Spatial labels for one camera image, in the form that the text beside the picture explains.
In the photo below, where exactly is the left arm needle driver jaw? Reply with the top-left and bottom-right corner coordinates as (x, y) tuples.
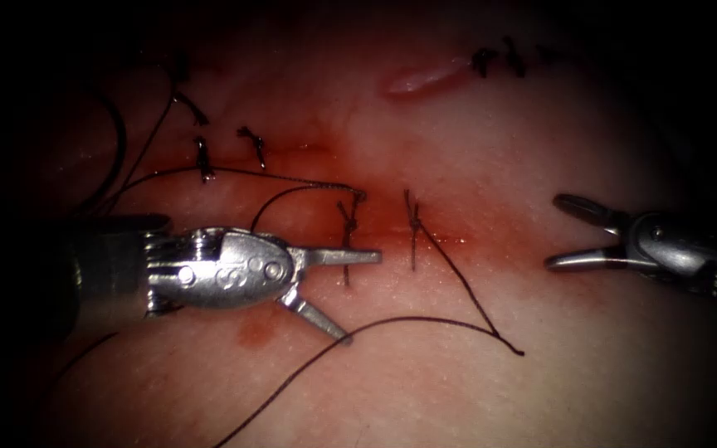
(300, 246), (384, 270)
(276, 283), (355, 347)

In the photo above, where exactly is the left arm needle driver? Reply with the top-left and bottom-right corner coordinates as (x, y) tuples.
(144, 226), (309, 317)

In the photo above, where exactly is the right arm needle driver jaw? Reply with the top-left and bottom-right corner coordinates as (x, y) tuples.
(552, 192), (628, 237)
(544, 246), (633, 273)

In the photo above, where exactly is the right arm needle driver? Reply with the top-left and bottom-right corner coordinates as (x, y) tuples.
(618, 211), (717, 295)

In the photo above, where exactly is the black thread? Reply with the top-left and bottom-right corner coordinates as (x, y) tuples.
(53, 86), (526, 448)

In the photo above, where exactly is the black stitching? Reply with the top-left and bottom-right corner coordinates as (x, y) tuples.
(470, 36), (529, 80)
(171, 90), (426, 289)

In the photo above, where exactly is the tissue pad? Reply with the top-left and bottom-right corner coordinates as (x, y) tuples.
(0, 0), (717, 448)

